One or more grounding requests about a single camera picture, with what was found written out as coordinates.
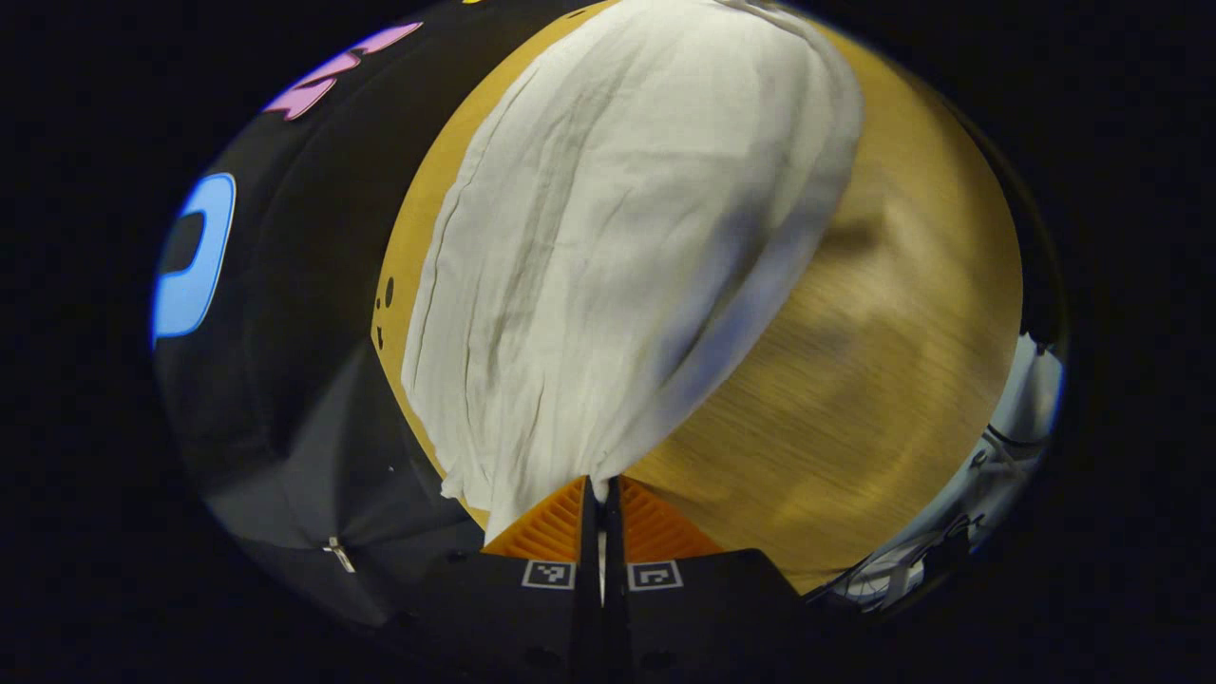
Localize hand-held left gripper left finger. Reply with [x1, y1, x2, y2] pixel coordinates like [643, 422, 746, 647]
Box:
[380, 475, 602, 684]

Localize black backdrop cloth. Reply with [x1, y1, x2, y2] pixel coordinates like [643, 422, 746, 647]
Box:
[150, 0, 618, 630]

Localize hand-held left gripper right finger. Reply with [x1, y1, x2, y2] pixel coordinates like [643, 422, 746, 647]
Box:
[604, 475, 839, 684]

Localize white jeans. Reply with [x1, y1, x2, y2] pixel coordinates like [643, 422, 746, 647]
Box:
[400, 0, 865, 544]

